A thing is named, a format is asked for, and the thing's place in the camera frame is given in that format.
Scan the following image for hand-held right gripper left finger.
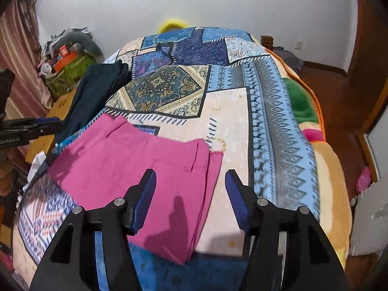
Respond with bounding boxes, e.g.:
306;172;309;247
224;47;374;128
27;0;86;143
29;169;157;291

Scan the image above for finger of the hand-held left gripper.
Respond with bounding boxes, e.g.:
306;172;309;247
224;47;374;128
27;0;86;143
18;117;63;136

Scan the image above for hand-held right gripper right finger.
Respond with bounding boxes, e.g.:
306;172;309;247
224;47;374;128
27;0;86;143
225;169;347;291

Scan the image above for pink pants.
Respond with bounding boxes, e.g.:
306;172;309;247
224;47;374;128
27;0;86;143
48;113;224;265

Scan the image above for dark folded pants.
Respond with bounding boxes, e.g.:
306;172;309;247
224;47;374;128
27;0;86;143
58;60;133;144

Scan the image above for wooden folding lap table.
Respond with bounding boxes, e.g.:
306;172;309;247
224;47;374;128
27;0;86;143
25;92;82;163

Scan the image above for striped pink curtain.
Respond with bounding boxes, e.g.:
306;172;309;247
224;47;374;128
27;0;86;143
0;0;51;119

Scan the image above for green fabric basket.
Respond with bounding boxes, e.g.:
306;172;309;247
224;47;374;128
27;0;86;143
45;53;96;101

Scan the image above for red cardboard box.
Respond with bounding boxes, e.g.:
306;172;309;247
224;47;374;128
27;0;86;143
54;45;78;69

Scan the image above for grey plush pillow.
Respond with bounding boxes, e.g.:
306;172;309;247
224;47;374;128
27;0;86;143
49;27;103;59

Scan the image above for blue patchwork print blanket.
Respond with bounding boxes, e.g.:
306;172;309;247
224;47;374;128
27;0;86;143
12;27;322;291

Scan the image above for orange fleece blanket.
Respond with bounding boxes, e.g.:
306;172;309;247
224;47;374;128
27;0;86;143
260;48;354;269

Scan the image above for pink round floor item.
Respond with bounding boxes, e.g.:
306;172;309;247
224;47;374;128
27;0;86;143
356;166;372;192

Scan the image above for grey cloth heap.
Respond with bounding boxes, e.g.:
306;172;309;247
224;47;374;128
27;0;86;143
274;47;304;71

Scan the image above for yellow curved foam piece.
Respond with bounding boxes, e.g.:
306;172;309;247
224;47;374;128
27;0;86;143
157;18;190;33

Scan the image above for brown wooden door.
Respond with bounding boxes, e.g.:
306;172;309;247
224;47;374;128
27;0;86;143
345;0;388;134

